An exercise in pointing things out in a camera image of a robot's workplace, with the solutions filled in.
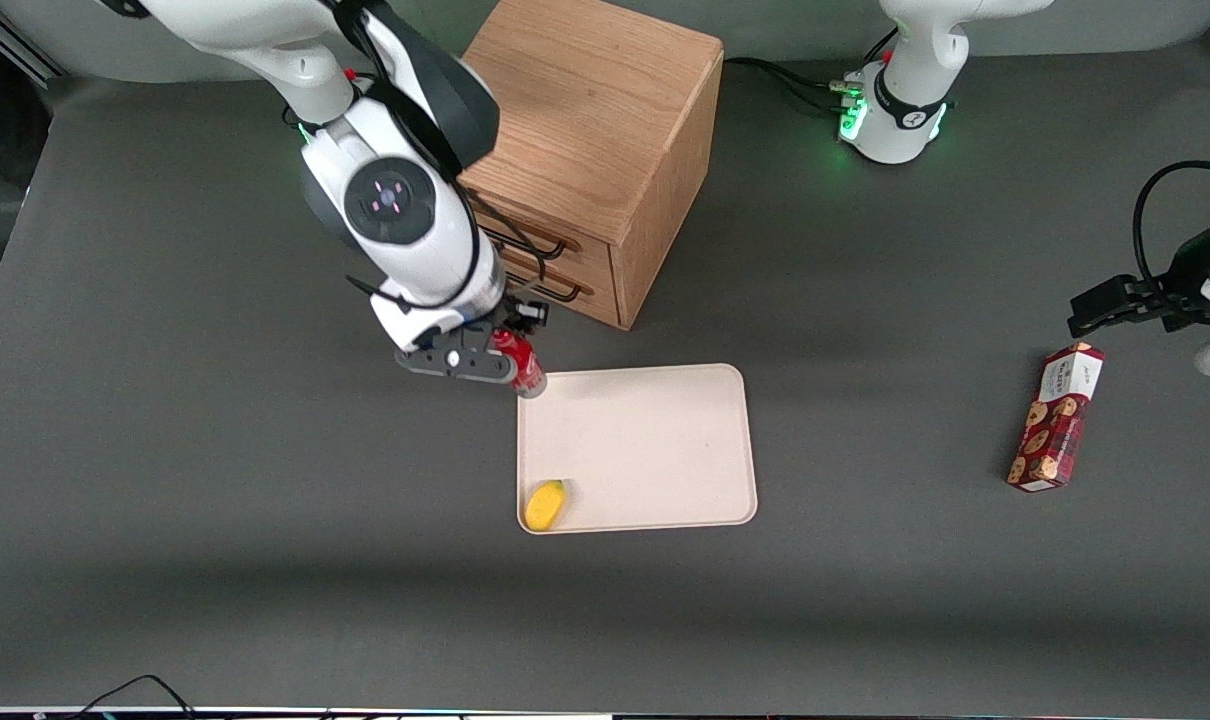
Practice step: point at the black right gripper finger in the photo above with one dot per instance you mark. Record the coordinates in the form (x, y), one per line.
(536, 312)
(498, 328)

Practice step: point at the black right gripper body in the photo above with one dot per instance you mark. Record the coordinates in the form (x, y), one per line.
(521, 312)

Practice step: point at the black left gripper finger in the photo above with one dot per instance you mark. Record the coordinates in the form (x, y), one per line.
(1105, 292)
(1115, 324)

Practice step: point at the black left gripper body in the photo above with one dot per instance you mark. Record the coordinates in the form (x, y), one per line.
(1183, 272)

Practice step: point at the red coke bottle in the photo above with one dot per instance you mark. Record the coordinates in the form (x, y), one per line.
(525, 362)

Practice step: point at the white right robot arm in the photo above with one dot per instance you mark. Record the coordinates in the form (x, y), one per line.
(405, 220)

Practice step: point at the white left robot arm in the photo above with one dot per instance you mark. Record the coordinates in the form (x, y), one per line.
(910, 90)

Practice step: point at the beige plastic tray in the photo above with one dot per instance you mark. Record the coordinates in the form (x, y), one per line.
(655, 440)

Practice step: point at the red cookie box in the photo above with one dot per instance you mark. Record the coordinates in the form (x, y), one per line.
(1057, 420)

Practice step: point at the yellow lemon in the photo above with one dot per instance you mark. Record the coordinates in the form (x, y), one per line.
(545, 505)

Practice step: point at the wooden drawer cabinet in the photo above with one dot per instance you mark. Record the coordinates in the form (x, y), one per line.
(605, 120)

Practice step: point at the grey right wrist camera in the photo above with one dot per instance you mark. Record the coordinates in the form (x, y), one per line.
(455, 361)

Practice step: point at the aluminium frame rail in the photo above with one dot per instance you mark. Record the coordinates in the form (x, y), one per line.
(10, 45)

